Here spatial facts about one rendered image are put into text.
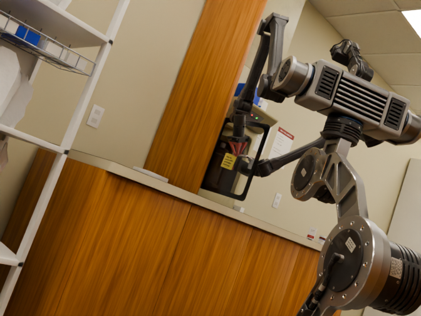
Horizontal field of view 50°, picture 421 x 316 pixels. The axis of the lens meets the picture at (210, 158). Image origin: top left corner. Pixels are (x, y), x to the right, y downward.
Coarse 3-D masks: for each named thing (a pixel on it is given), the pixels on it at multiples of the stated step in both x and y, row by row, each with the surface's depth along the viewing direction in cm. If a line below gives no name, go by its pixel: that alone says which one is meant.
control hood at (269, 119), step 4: (232, 100) 242; (232, 104) 241; (252, 104) 242; (232, 108) 241; (252, 108) 244; (256, 108) 245; (260, 108) 246; (228, 112) 242; (232, 112) 243; (256, 112) 247; (260, 112) 248; (264, 112) 249; (264, 116) 251; (268, 116) 252; (272, 116) 253; (264, 120) 254; (268, 120) 255; (272, 120) 256; (276, 120) 257; (268, 124) 257; (272, 124) 258
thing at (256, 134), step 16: (224, 128) 240; (256, 128) 227; (224, 144) 236; (256, 144) 224; (240, 160) 227; (256, 160) 221; (208, 176) 236; (224, 176) 230; (240, 176) 224; (224, 192) 226; (240, 192) 221
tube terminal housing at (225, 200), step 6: (246, 66) 251; (246, 72) 251; (240, 78) 249; (246, 78) 252; (258, 84) 259; (198, 192) 241; (204, 192) 244; (210, 192) 247; (210, 198) 247; (216, 198) 250; (222, 198) 253; (228, 198) 256; (222, 204) 254; (228, 204) 257
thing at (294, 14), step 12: (276, 0) 259; (288, 0) 266; (300, 0) 272; (264, 12) 254; (276, 12) 260; (288, 12) 267; (300, 12) 274; (288, 24) 269; (288, 36) 270; (252, 48) 252; (288, 48) 272; (252, 60) 253; (264, 72) 261
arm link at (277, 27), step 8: (272, 16) 196; (280, 16) 196; (272, 24) 196; (280, 24) 195; (272, 32) 195; (280, 32) 193; (272, 40) 193; (280, 40) 191; (272, 48) 190; (280, 48) 190; (272, 56) 188; (280, 56) 189; (272, 64) 186; (272, 72) 184; (264, 80) 181; (264, 88) 180; (280, 96) 181
